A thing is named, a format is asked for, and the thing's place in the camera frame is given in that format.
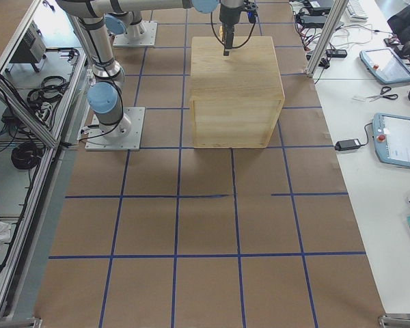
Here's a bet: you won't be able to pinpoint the far blue teach pendant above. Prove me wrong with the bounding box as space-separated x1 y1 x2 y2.
359 47 410 85

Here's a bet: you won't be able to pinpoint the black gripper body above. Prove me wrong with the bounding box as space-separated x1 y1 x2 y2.
219 0 256 25

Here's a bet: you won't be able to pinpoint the black handled scissors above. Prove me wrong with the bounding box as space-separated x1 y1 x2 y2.
366 86 398 102

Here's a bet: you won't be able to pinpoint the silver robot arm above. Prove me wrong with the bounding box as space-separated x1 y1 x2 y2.
57 1 219 139
105 1 258 56

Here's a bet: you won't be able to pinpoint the black power adapter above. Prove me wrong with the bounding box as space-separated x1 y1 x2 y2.
334 139 362 152

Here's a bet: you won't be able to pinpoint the aluminium frame post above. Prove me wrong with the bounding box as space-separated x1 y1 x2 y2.
305 0 348 77

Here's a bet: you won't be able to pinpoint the blue teach pendant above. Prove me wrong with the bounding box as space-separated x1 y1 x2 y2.
359 47 410 85
372 113 410 168

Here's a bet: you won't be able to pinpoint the near blue teach pendant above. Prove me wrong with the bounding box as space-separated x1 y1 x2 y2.
372 113 410 168

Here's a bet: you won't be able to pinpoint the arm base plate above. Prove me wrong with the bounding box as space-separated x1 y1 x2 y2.
113 20 158 48
85 107 146 151

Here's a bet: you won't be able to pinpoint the wooden drawer cabinet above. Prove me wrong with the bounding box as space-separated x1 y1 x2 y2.
190 36 285 148

